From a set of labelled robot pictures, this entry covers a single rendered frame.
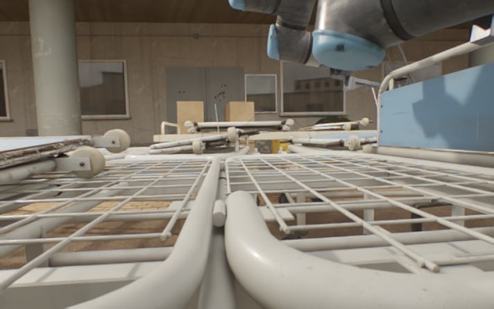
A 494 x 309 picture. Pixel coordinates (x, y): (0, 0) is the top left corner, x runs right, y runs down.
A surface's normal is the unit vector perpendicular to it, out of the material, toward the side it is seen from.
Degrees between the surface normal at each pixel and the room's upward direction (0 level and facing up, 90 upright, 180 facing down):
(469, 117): 90
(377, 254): 0
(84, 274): 0
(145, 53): 90
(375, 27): 138
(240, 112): 90
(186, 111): 90
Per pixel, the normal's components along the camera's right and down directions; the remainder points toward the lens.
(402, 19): -0.48, 0.84
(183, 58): 0.09, 0.07
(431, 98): -1.00, 0.03
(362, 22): -0.71, 0.59
